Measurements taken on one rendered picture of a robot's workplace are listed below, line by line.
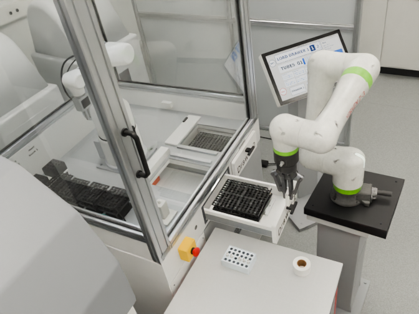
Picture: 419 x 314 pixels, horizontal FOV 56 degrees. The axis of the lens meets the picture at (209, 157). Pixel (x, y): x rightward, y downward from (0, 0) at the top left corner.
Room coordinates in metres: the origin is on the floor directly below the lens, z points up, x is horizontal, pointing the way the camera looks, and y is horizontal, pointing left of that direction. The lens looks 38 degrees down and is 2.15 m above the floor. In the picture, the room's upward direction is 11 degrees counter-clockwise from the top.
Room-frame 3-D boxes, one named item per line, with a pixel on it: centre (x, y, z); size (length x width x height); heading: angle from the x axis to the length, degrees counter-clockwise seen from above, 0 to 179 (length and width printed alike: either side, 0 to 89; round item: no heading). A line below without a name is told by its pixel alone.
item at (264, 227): (1.27, -0.10, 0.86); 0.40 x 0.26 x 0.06; 57
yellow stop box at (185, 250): (1.05, 0.16, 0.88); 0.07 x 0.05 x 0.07; 147
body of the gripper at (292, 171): (1.11, -0.28, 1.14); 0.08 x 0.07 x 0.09; 57
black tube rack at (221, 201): (1.27, -0.11, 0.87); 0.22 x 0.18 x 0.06; 57
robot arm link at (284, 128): (1.11, -0.28, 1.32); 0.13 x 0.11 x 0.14; 49
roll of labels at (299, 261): (0.93, -0.28, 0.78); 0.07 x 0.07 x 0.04
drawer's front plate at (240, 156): (1.59, -0.18, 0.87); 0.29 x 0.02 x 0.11; 147
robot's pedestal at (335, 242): (1.24, -0.59, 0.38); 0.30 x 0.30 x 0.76; 52
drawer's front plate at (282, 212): (1.16, -0.28, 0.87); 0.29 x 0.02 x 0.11; 147
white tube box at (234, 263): (1.02, -0.04, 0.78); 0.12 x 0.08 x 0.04; 55
